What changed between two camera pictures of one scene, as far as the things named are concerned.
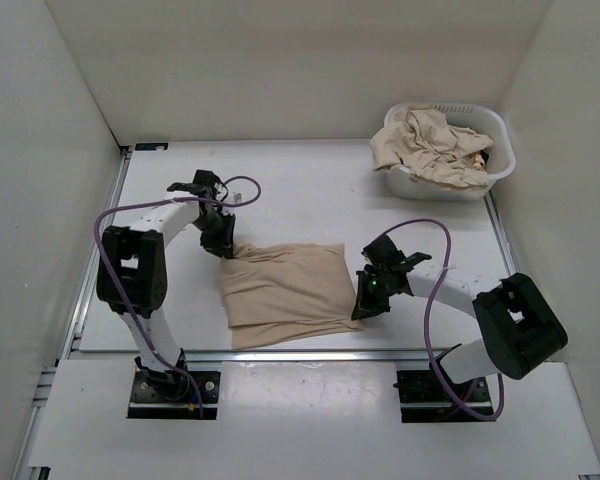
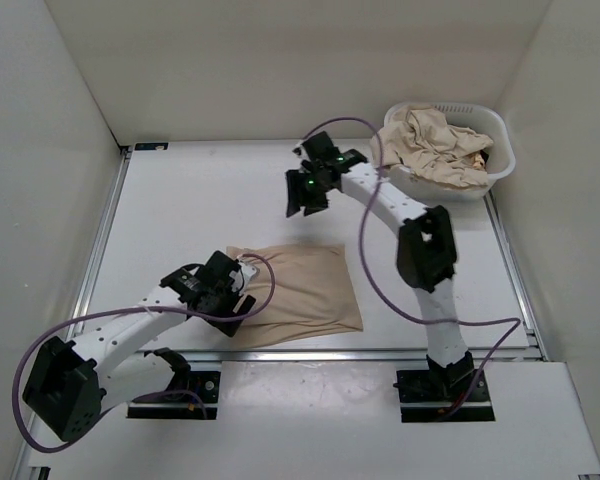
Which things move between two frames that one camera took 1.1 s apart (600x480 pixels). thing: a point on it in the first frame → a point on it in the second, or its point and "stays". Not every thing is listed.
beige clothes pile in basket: (435, 151) stays
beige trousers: (277, 293) stays
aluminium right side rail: (500, 234) stays
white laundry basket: (474, 117) stays
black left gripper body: (216, 230) → (227, 298)
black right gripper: (365, 306) → (294, 183)
